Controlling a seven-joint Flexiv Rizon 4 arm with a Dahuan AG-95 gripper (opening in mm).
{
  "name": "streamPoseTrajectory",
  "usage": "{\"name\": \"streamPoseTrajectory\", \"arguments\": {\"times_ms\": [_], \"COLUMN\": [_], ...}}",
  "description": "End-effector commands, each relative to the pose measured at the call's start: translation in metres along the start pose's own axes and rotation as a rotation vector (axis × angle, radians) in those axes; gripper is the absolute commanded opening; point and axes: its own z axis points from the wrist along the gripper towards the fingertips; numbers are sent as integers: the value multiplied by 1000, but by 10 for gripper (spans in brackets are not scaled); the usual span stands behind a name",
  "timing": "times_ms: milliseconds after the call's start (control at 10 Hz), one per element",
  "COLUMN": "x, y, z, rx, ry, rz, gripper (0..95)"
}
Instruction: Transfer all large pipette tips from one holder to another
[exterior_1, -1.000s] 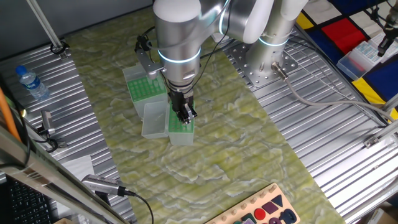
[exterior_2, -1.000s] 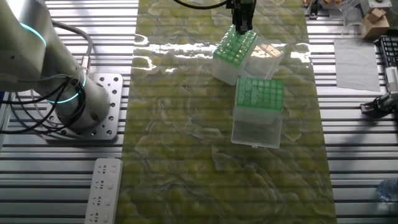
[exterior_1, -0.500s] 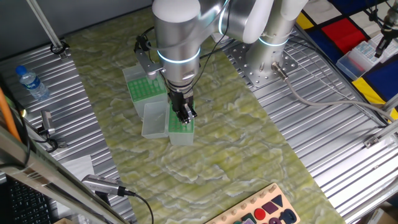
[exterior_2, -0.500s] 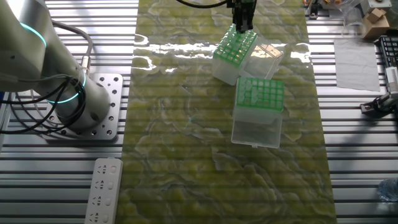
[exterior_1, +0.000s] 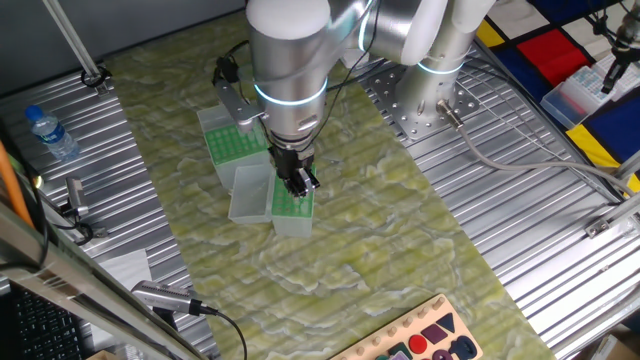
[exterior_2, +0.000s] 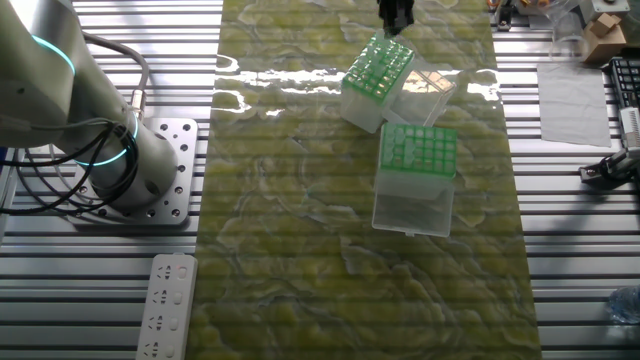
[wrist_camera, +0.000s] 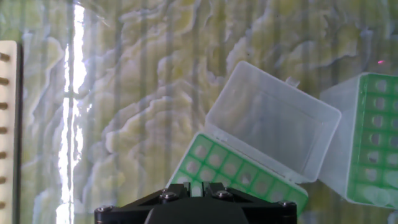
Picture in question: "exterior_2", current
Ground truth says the grey control box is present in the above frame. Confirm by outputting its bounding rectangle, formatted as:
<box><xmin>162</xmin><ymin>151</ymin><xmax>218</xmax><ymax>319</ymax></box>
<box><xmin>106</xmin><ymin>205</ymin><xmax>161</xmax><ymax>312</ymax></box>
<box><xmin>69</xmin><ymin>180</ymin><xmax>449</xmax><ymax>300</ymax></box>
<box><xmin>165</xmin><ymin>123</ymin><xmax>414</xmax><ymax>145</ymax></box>
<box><xmin>590</xmin><ymin>0</ymin><xmax>632</xmax><ymax>15</ymax></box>

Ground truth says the clear water bottle blue cap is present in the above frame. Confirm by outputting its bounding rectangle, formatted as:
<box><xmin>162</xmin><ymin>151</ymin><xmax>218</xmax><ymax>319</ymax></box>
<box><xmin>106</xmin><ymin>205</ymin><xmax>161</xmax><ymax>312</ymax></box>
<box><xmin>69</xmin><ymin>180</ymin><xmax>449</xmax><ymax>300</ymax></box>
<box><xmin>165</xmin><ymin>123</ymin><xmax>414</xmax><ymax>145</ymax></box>
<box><xmin>606</xmin><ymin>284</ymin><xmax>640</xmax><ymax>326</ymax></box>

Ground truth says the black clamp stand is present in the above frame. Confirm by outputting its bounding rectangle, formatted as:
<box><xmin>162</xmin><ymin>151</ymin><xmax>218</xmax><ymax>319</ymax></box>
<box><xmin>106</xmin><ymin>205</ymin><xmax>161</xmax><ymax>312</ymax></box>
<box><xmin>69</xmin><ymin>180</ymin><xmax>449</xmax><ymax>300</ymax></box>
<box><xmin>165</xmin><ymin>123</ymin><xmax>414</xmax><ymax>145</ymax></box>
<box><xmin>494</xmin><ymin>0</ymin><xmax>514</xmax><ymax>32</ymax></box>

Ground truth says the white paper sheet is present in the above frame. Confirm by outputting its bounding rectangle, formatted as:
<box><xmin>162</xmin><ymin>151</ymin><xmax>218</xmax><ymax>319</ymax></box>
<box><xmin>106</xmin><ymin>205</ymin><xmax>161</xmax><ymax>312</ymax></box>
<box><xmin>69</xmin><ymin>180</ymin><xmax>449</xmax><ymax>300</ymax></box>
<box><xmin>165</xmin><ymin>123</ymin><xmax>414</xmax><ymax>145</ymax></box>
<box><xmin>535</xmin><ymin>60</ymin><xmax>613</xmax><ymax>150</ymax></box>

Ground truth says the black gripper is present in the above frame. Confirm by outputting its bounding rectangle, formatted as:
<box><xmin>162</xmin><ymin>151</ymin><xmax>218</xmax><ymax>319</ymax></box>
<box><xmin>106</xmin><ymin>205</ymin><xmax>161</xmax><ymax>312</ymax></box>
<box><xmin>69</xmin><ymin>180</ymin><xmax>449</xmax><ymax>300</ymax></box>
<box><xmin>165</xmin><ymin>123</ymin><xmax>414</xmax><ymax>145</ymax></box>
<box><xmin>377</xmin><ymin>0</ymin><xmax>416</xmax><ymax>37</ymax></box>

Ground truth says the white power strip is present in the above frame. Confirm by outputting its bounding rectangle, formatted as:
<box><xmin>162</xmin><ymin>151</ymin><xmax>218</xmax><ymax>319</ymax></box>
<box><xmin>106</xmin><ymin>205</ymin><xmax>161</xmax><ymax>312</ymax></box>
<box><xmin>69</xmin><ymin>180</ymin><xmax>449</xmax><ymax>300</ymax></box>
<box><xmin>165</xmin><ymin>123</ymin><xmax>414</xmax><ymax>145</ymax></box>
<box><xmin>134</xmin><ymin>252</ymin><xmax>200</xmax><ymax>360</ymax></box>

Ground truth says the black keyboard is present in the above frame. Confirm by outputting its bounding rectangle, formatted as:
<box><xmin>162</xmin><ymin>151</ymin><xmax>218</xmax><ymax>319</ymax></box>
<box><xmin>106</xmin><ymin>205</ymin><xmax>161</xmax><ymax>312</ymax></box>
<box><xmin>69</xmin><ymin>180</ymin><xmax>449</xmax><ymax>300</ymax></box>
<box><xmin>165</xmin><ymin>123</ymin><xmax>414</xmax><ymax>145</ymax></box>
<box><xmin>605</xmin><ymin>55</ymin><xmax>640</xmax><ymax>110</ymax></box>

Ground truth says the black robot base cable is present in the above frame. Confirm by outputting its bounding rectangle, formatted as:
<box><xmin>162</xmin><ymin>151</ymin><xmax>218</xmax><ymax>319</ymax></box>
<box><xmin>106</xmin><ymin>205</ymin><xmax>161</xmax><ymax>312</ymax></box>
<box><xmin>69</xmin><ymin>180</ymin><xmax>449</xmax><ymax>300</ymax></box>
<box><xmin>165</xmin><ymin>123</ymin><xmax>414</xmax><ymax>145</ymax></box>
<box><xmin>0</xmin><ymin>117</ymin><xmax>142</xmax><ymax>216</ymax></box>

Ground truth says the silver depth camera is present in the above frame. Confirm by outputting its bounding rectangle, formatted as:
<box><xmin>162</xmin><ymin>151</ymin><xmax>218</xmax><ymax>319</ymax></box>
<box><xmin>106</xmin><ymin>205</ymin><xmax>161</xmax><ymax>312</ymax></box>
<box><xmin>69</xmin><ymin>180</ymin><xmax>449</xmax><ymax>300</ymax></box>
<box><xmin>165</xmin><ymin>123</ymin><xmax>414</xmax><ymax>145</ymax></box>
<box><xmin>617</xmin><ymin>106</ymin><xmax>640</xmax><ymax>150</ymax></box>

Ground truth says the green marble pattern mat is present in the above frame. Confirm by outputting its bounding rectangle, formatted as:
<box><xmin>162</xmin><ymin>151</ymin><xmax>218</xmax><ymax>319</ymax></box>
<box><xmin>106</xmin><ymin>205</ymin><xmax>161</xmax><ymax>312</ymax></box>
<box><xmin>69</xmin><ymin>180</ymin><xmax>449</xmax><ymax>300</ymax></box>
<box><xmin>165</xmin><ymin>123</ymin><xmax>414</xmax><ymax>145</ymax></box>
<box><xmin>185</xmin><ymin>0</ymin><xmax>544</xmax><ymax>360</ymax></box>

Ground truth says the clear tip box green rack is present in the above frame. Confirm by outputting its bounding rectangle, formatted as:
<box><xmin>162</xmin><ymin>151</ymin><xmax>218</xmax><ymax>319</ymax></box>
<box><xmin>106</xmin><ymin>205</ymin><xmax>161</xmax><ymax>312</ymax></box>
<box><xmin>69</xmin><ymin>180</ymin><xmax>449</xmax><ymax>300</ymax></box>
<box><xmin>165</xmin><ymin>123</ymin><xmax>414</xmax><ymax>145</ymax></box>
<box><xmin>339</xmin><ymin>30</ymin><xmax>457</xmax><ymax>135</ymax></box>
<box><xmin>371</xmin><ymin>123</ymin><xmax>459</xmax><ymax>239</ymax></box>

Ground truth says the clear plastic cup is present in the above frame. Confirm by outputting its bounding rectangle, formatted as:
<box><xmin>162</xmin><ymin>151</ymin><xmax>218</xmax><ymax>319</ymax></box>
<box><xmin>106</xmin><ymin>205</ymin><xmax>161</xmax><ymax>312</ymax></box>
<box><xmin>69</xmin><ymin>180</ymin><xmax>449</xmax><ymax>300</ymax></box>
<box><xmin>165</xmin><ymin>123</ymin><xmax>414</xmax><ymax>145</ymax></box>
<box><xmin>547</xmin><ymin>0</ymin><xmax>590</xmax><ymax>62</ymax></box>

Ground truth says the thick grey robot cable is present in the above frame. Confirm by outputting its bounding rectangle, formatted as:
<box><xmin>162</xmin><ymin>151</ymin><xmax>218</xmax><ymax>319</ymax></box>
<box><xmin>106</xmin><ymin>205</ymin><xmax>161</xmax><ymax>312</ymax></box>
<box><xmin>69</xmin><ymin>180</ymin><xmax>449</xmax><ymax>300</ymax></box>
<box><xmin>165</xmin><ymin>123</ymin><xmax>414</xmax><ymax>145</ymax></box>
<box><xmin>78</xmin><ymin>30</ymin><xmax>152</xmax><ymax>121</ymax></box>

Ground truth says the silver camera on black clamp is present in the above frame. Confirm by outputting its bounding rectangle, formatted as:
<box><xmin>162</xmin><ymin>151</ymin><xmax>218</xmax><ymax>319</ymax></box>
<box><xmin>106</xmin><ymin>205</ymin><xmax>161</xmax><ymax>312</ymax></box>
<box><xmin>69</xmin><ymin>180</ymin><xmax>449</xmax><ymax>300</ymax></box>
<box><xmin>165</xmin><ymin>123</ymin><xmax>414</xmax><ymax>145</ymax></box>
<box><xmin>578</xmin><ymin>147</ymin><xmax>640</xmax><ymax>190</ymax></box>

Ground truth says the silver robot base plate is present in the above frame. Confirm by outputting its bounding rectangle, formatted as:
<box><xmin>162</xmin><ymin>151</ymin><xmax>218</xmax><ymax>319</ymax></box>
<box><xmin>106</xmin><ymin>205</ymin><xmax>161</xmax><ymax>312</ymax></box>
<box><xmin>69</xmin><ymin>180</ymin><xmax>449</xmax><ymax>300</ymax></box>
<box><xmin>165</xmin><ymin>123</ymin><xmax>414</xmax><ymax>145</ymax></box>
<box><xmin>67</xmin><ymin>117</ymin><xmax>200</xmax><ymax>227</ymax></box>

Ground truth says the small brown cardboard box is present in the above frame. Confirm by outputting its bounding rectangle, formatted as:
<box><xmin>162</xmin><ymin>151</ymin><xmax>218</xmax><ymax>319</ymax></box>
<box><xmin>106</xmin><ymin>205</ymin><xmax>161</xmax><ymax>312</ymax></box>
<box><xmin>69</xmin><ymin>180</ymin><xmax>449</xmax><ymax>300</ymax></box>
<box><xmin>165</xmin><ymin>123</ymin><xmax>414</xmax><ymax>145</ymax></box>
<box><xmin>580</xmin><ymin>12</ymin><xmax>629</xmax><ymax>65</ymax></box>

